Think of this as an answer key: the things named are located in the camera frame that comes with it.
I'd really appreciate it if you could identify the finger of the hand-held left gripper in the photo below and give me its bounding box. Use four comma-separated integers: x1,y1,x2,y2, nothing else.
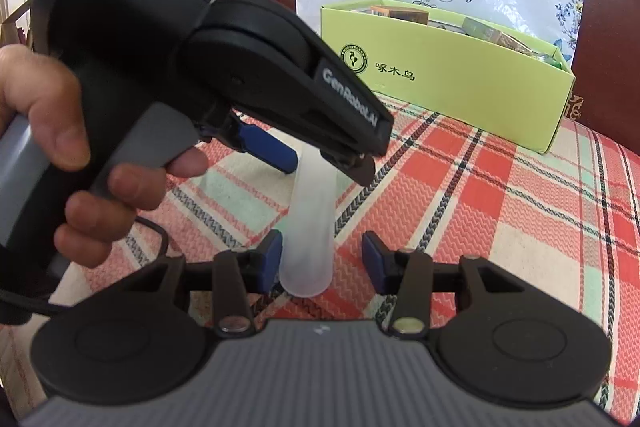
197,111,299,176
232,49,394,188

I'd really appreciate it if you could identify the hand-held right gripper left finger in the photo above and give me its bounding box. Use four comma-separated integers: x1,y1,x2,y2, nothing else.
120,229,285,339

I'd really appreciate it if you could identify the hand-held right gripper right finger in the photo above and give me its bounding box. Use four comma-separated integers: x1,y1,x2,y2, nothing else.
362,231,533,340

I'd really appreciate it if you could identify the translucent plastic tube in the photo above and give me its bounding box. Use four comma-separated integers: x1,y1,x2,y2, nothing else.
279,129,335,299

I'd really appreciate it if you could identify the large light green cardboard box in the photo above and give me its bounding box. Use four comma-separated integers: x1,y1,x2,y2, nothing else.
319,0,577,156

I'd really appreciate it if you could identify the person's left hand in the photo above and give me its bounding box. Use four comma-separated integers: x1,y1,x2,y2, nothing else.
0,44,211,269

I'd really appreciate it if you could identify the plaid tablecloth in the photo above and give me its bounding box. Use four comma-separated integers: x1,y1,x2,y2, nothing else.
0,99,640,427

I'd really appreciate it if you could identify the brown wooden headboard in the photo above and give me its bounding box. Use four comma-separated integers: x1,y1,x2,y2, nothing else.
243,0,640,140

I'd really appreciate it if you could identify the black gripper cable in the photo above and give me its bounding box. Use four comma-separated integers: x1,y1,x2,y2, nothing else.
0,216,172,325

